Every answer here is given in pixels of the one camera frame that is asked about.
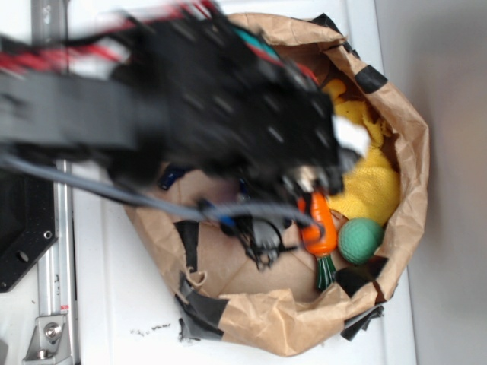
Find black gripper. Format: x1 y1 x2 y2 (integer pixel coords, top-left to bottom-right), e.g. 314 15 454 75
113 11 345 195

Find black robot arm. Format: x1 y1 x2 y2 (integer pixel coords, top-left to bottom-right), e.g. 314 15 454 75
1 6 345 195

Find yellow rubber duck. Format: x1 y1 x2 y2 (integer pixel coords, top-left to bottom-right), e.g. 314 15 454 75
322 78 347 104

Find orange plastic carrot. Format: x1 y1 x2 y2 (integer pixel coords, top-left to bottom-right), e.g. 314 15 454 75
298 192 338 291

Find yellow cloth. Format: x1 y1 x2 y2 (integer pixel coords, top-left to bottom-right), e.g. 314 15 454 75
328 97 400 226

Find brown paper bag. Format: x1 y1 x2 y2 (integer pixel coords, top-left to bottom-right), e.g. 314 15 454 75
126 13 430 357

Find green knitted ball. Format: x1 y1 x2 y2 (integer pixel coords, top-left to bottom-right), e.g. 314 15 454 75
338 217 384 265

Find dark blue rope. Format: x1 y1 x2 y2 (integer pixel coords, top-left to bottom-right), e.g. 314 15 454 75
158 163 191 191

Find grey cable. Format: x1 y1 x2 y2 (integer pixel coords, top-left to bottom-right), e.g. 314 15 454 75
0 154 315 229

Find red black wire bundle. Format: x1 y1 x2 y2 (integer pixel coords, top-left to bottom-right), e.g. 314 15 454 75
0 0 218 77

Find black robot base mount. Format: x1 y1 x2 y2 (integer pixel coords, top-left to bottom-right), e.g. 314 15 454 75
1 170 56 293

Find aluminium rail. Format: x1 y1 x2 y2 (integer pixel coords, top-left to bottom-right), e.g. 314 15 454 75
22 1 81 364

